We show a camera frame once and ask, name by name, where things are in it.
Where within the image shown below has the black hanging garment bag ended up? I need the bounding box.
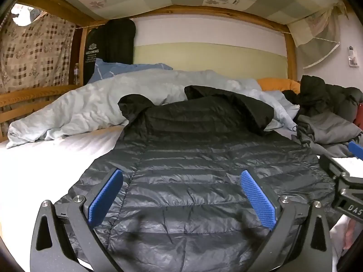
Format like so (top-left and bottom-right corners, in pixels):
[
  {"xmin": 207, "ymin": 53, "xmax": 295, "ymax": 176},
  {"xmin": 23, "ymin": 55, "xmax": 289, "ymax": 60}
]
[{"xmin": 84, "ymin": 19, "xmax": 137, "ymax": 83}]

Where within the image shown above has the grey jacket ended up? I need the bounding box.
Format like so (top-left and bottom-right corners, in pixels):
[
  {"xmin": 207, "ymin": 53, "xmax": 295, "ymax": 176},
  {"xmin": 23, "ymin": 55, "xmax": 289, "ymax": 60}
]
[{"xmin": 292, "ymin": 113, "xmax": 363, "ymax": 158}]

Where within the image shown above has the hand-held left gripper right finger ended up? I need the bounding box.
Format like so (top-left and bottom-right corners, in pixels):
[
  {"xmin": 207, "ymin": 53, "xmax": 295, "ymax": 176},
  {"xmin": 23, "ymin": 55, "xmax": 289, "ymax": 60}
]
[{"xmin": 240, "ymin": 170, "xmax": 332, "ymax": 272}]

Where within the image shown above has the wooden bunk bed frame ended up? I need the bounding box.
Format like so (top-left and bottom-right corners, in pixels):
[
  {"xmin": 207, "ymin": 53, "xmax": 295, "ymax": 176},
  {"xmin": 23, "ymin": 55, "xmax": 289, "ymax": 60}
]
[{"xmin": 0, "ymin": 0, "xmax": 298, "ymax": 143}]

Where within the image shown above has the black quilted down jacket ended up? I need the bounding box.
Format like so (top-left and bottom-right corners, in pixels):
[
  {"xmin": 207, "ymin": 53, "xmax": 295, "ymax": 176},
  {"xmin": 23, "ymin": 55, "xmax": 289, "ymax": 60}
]
[{"xmin": 54, "ymin": 85, "xmax": 341, "ymax": 272}]

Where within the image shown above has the small white wall holder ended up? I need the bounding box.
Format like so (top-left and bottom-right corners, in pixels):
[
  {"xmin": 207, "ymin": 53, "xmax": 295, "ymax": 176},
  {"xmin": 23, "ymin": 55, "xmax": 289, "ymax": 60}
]
[{"xmin": 347, "ymin": 45, "xmax": 359, "ymax": 68}]

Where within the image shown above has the black puffer coat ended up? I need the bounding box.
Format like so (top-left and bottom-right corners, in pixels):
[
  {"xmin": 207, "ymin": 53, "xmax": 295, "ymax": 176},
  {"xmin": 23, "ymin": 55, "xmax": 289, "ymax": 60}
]
[{"xmin": 284, "ymin": 75, "xmax": 363, "ymax": 125}]

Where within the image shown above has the orange pillow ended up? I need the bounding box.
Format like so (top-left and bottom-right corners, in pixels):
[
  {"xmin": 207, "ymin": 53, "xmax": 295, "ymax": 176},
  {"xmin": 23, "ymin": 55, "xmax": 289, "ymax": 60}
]
[{"xmin": 258, "ymin": 78, "xmax": 301, "ymax": 94}]

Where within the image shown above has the blue pillow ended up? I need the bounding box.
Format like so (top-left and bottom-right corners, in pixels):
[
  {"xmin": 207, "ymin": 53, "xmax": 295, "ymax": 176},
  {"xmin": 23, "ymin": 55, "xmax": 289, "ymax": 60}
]
[{"xmin": 87, "ymin": 58, "xmax": 173, "ymax": 84}]

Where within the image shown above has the pale hanging net cloth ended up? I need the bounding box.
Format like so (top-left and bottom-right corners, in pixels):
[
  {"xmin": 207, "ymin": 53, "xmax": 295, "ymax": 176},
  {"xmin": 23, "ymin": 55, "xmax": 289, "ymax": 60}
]
[{"xmin": 288, "ymin": 1, "xmax": 349, "ymax": 68}]

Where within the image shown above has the light blue duvet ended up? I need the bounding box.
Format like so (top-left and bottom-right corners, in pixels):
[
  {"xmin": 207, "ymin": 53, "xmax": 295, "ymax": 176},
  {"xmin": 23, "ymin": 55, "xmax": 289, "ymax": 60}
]
[{"xmin": 6, "ymin": 68, "xmax": 300, "ymax": 149}]

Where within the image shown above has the white bed sheet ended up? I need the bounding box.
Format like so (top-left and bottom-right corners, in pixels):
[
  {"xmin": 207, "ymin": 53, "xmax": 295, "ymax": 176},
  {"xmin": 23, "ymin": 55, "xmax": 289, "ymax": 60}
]
[{"xmin": 0, "ymin": 125, "xmax": 363, "ymax": 261}]

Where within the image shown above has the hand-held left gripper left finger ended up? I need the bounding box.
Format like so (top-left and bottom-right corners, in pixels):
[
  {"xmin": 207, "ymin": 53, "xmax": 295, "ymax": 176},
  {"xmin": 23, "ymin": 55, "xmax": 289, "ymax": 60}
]
[{"xmin": 30, "ymin": 168, "xmax": 125, "ymax": 272}]

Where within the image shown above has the red cloth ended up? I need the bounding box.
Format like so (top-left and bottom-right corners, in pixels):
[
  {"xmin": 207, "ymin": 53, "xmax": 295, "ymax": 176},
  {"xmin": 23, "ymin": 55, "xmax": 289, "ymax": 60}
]
[{"xmin": 353, "ymin": 102, "xmax": 363, "ymax": 131}]

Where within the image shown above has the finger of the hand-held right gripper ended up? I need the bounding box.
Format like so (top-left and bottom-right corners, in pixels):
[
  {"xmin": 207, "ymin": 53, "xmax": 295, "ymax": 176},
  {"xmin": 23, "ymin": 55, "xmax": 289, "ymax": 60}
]
[{"xmin": 348, "ymin": 141, "xmax": 363, "ymax": 161}]

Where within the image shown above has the patterned checked curtain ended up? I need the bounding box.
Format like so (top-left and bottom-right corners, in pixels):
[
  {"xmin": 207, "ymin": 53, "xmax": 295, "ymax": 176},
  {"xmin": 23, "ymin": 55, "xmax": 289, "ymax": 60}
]
[{"xmin": 0, "ymin": 11, "xmax": 77, "ymax": 91}]

